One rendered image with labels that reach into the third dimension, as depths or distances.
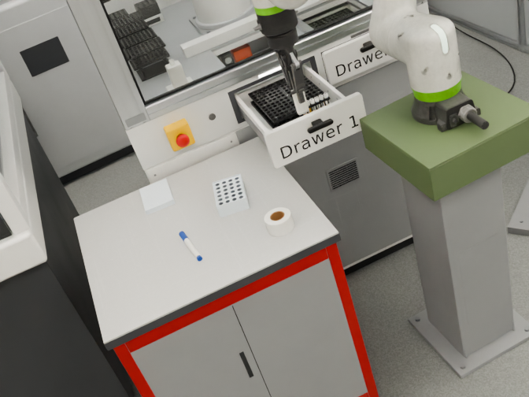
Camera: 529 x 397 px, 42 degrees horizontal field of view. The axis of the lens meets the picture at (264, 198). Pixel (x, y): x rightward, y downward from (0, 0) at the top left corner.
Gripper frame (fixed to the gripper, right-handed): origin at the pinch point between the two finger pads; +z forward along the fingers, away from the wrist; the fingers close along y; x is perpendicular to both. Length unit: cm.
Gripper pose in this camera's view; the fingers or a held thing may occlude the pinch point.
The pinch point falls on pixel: (300, 101)
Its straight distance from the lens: 181.0
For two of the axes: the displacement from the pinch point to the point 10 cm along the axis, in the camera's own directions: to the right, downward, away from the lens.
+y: 3.5, 4.7, -8.1
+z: 2.7, 7.8, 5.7
